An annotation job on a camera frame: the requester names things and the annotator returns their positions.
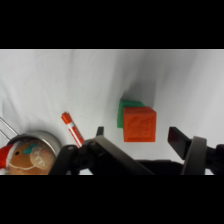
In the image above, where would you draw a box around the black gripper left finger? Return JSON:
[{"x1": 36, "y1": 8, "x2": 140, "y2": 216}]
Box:
[{"x1": 48, "y1": 126, "x2": 155, "y2": 176}]

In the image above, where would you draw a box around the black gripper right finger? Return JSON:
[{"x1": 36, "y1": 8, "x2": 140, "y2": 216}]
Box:
[{"x1": 167, "y1": 126, "x2": 224, "y2": 176}]

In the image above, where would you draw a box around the red cube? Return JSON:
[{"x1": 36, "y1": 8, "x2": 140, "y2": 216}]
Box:
[{"x1": 122, "y1": 106, "x2": 158, "y2": 143}]

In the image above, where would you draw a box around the green cube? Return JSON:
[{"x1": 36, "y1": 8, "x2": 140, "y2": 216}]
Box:
[{"x1": 116, "y1": 98, "x2": 146, "y2": 129}]

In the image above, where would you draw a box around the orange marker pen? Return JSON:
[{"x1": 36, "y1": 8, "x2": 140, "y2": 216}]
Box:
[{"x1": 60, "y1": 111, "x2": 85, "y2": 149}]

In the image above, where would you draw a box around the gingerbread man toy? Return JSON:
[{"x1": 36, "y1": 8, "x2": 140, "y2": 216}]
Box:
[{"x1": 0, "y1": 139, "x2": 58, "y2": 176}]

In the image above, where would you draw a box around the small metal pot with handle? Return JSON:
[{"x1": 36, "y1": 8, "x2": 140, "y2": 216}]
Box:
[{"x1": 0, "y1": 116, "x2": 63, "y2": 176}]

